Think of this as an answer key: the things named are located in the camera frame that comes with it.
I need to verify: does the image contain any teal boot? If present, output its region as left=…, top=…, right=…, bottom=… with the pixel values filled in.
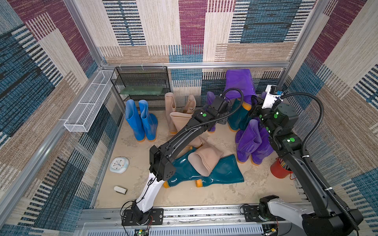
left=239, top=109, right=256, bottom=130
left=195, top=154, right=245, bottom=187
left=227, top=98, right=252, bottom=132
left=163, top=147, right=203, bottom=188

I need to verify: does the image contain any beige boot front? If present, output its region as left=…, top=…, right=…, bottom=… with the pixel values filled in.
left=169, top=112, right=203, bottom=148

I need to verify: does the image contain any beige boot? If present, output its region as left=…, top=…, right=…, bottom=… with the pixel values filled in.
left=164, top=92, right=177, bottom=134
left=182, top=95, right=196, bottom=114
left=169, top=112, right=203, bottom=148
left=188, top=143, right=223, bottom=177

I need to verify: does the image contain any blue boot from pile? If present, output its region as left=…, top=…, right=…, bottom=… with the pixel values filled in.
left=138, top=100, right=158, bottom=142

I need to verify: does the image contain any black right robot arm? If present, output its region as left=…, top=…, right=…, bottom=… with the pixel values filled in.
left=249, top=92, right=363, bottom=236

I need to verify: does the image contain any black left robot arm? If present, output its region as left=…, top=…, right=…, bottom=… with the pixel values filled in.
left=131, top=88, right=244, bottom=225

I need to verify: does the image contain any teal boot standing back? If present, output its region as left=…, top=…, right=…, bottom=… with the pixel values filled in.
left=239, top=109, right=256, bottom=130

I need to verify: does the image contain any beige boot back right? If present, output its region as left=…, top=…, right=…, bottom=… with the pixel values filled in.
left=182, top=95, right=196, bottom=114

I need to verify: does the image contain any beige boot lying in pile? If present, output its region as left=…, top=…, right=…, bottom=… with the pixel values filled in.
left=188, top=143, right=223, bottom=177

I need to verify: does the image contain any beige boot back left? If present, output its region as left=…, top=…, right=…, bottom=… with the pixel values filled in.
left=164, top=92, right=177, bottom=134

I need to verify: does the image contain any red pencil bucket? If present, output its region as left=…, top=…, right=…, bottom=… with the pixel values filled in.
left=270, top=158, right=293, bottom=179

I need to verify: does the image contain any green pad on shelf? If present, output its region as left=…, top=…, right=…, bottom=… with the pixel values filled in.
left=119, top=86, right=166, bottom=95

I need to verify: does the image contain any white round alarm clock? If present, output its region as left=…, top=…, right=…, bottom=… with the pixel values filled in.
left=109, top=156, right=130, bottom=174

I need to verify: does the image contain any small grey eraser block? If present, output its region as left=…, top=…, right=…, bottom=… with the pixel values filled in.
left=114, top=186, right=127, bottom=195

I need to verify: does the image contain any black wire shelf rack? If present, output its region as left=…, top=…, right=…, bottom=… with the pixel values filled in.
left=111, top=66, right=171, bottom=111

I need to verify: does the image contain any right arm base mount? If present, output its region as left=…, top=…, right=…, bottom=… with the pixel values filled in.
left=239, top=195, right=284, bottom=223

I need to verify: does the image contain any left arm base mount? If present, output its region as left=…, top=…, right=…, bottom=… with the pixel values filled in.
left=121, top=208, right=164, bottom=226

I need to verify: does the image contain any white wire mesh basket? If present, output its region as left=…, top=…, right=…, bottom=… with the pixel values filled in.
left=64, top=70, right=113, bottom=133

